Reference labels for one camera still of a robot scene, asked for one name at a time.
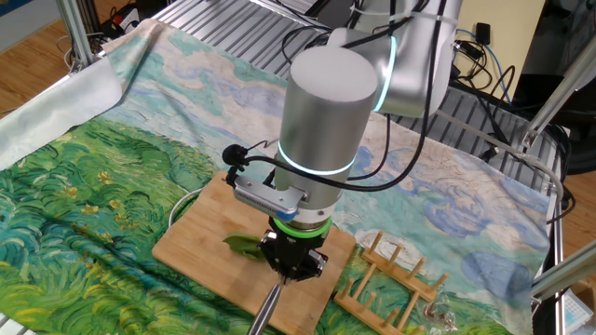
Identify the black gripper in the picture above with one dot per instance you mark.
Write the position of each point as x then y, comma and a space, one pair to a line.
295, 251

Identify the steel cleaver knife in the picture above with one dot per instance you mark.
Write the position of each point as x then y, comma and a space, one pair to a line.
265, 312

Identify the green pakchoi stalk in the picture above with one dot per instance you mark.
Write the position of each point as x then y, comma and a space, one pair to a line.
244, 244

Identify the bamboo cutting board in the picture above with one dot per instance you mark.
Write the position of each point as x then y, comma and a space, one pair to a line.
209, 260

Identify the wooden peg rack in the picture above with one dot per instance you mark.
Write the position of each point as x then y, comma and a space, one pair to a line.
400, 274

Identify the small bag of screws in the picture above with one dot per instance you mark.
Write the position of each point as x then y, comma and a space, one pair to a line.
440, 314

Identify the painted landscape tablecloth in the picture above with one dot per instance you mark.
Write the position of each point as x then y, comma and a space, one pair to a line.
93, 186

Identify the white plastic box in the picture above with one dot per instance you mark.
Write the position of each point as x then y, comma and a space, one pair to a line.
577, 312

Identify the white power strip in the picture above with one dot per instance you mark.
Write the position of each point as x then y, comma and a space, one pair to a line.
125, 19

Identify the black power adapter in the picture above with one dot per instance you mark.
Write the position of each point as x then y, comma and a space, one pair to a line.
483, 33

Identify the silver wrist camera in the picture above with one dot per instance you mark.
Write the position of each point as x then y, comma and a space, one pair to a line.
270, 197

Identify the aluminium frame post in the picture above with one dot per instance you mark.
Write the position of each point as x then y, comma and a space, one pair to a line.
559, 93
563, 270
79, 32

